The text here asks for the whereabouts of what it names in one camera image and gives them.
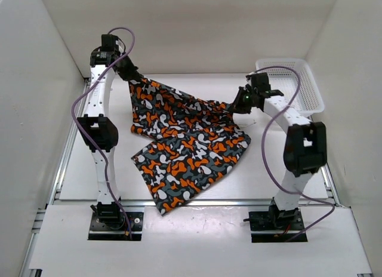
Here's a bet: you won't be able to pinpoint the orange camouflage shorts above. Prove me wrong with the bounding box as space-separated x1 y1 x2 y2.
128 75 251 215

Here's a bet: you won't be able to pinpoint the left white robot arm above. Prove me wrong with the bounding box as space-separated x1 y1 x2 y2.
74 33 136 235

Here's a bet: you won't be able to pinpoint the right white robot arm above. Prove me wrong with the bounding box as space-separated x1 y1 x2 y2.
230 72 327 229

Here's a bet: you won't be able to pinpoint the white perforated plastic basket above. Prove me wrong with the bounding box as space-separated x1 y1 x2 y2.
255 58 325 117

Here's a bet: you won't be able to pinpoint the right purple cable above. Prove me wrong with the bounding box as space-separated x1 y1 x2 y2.
249 66 336 242

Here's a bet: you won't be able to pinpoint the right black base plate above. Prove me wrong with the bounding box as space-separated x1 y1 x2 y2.
243 211 307 243

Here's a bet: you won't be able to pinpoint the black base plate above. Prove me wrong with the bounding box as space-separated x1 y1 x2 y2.
88 208 144 241
243 211 307 243

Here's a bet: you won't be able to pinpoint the aluminium rail front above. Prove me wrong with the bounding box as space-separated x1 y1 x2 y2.
45 198 334 208

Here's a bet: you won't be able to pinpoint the aluminium rail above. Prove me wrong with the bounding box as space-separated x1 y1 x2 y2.
45 198 334 208
11 76 88 276

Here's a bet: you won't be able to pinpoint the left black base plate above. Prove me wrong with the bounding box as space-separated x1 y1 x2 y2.
88 208 144 241

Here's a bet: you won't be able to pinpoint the aluminium rail left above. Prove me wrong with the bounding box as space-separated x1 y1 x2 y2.
11 76 88 276

